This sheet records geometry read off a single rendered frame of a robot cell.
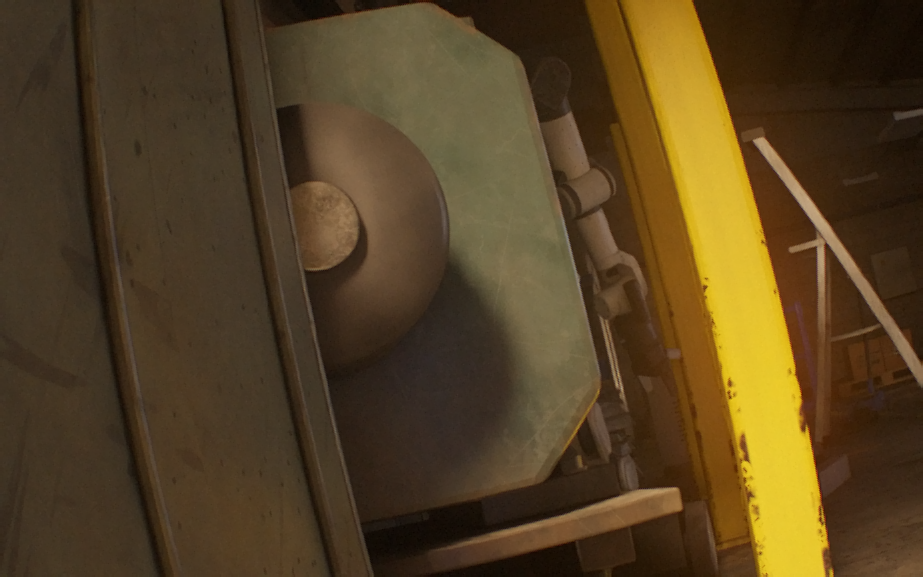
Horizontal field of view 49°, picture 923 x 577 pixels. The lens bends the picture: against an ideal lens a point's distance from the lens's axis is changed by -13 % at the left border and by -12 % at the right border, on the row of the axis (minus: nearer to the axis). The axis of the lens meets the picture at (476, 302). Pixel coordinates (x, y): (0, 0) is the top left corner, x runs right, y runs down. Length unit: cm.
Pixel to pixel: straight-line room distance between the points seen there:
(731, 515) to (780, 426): 172
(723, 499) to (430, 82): 230
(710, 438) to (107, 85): 274
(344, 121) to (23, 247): 46
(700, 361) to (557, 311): 219
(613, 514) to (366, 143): 37
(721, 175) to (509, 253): 57
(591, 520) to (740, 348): 55
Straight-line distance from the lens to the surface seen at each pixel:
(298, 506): 67
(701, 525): 252
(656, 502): 97
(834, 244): 564
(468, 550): 93
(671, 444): 649
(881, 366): 1222
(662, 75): 151
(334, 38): 100
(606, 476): 106
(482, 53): 101
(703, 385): 314
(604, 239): 253
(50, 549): 40
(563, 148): 245
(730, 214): 147
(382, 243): 83
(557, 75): 241
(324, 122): 85
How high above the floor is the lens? 44
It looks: 7 degrees up
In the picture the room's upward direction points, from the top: 13 degrees counter-clockwise
